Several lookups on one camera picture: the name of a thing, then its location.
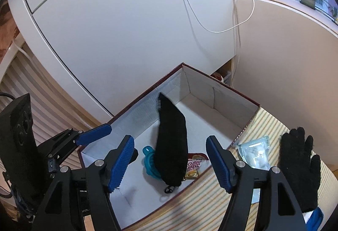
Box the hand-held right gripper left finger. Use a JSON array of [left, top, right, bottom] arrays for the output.
[[32, 135, 139, 231]]

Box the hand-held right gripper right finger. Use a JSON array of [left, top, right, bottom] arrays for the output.
[[205, 135, 309, 231]]

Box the clear packet of white pads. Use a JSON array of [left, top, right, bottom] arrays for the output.
[[238, 135, 270, 170]]

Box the black pouch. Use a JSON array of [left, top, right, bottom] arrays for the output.
[[154, 92, 189, 186]]

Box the brown cardboard box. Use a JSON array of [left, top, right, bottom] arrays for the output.
[[78, 62, 261, 230]]

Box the black knit glove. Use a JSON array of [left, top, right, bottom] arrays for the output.
[[278, 127, 322, 213]]

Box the blue cloth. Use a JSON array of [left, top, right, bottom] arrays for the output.
[[304, 207, 324, 231]]

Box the teal silicone funnel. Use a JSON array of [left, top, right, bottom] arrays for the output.
[[142, 145, 163, 181]]

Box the coffee sachet packet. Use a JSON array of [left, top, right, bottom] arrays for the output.
[[184, 153, 210, 180]]

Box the striped yellow mat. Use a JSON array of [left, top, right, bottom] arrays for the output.
[[124, 106, 338, 231]]

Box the beige slatted headboard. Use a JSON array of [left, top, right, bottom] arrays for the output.
[[0, 41, 114, 195]]

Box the white wardrobe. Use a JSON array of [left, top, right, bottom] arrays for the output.
[[7, 0, 237, 118]]

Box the short white cable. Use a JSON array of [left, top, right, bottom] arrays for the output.
[[13, 40, 29, 57]]

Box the brown printed wall hanging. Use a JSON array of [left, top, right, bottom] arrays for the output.
[[0, 1, 22, 63]]

